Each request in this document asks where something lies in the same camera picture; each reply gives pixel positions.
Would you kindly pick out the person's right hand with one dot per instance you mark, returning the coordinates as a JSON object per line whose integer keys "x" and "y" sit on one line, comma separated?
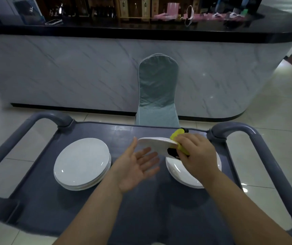
{"x": 199, "y": 158}

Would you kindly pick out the person's left hand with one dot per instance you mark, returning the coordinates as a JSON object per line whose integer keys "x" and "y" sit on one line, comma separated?
{"x": 129, "y": 173}

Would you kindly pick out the person's left thumb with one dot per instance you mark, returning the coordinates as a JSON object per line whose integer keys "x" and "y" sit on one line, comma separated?
{"x": 133, "y": 147}

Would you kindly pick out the person's right fingers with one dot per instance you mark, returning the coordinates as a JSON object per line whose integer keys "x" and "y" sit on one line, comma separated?
{"x": 182, "y": 144}

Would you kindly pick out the yellow and black cleaning cloth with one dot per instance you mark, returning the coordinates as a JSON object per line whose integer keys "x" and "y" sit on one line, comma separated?
{"x": 177, "y": 135}

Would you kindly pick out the white dinner plate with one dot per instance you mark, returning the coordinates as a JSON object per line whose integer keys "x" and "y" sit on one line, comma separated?
{"x": 156, "y": 146}

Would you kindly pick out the person's right forearm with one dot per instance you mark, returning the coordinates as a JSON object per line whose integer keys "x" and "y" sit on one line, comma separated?
{"x": 240, "y": 214}

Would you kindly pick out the person's left forearm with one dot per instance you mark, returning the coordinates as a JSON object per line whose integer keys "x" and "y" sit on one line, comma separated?
{"x": 92, "y": 216}

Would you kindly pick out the stack of white plates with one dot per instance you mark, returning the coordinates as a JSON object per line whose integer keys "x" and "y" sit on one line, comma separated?
{"x": 82, "y": 163}
{"x": 179, "y": 173}

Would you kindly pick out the chair with teal cover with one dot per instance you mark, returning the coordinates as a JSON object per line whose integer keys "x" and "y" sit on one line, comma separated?
{"x": 157, "y": 91}

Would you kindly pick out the marble counter with black top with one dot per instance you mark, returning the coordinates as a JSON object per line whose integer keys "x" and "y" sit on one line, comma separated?
{"x": 84, "y": 71}

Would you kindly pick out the grey plastic service cart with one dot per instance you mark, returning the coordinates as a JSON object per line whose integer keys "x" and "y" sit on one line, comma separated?
{"x": 46, "y": 201}

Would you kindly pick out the wooden shelf unit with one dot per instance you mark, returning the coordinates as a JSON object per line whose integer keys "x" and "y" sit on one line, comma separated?
{"x": 135, "y": 19}

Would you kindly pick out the pile of flat pink packets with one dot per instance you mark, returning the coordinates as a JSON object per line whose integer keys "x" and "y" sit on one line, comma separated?
{"x": 207, "y": 17}

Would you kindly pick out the upright pink box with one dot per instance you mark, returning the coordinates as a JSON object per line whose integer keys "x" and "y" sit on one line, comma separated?
{"x": 173, "y": 10}

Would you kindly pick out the tall wooden gift box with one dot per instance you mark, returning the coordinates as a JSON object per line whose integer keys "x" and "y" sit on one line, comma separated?
{"x": 145, "y": 7}
{"x": 123, "y": 7}

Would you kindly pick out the white smartphone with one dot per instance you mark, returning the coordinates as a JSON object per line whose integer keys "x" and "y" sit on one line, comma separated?
{"x": 53, "y": 21}

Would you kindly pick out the dark teapot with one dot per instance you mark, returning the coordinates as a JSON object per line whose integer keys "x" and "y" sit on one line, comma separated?
{"x": 56, "y": 10}

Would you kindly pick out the blue display stand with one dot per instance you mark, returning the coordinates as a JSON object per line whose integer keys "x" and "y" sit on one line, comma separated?
{"x": 27, "y": 10}

